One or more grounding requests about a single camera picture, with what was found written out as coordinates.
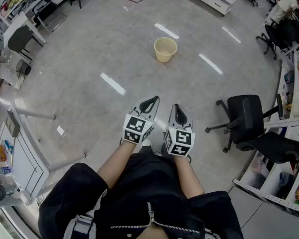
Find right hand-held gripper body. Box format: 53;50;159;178
163;124;196;157

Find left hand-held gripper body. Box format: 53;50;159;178
122;108;155;144

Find beige plastic bucket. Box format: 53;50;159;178
153;37;178;64

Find person's left forearm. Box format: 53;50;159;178
97;140;138;190

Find person's right forearm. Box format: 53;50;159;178
173;155;206;200

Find black trousers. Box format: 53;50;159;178
107;151;190;224

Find black mesh office chair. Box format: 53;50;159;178
205;94;299;164

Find black zipped jacket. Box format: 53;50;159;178
37;162;244;239

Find white metal shelving rack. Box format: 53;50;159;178
232;37;299;216

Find white desk with grey legs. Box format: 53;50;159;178
0;103;87;207

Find white cloth bag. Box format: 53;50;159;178
0;65;25;90

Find grey plastic chair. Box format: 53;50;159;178
7;24;47;62

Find black wire waste bin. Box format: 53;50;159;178
15;59;32;80

